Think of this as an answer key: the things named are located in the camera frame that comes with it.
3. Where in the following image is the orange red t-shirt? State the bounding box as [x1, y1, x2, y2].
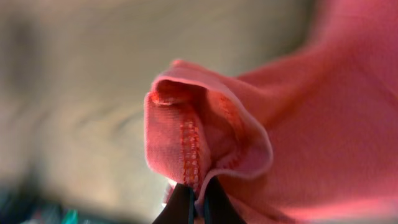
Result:
[144, 0, 397, 223]

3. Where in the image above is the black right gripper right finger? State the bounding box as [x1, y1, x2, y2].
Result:
[203, 177, 246, 224]

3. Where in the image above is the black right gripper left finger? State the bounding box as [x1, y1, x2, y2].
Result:
[152, 184, 195, 224]

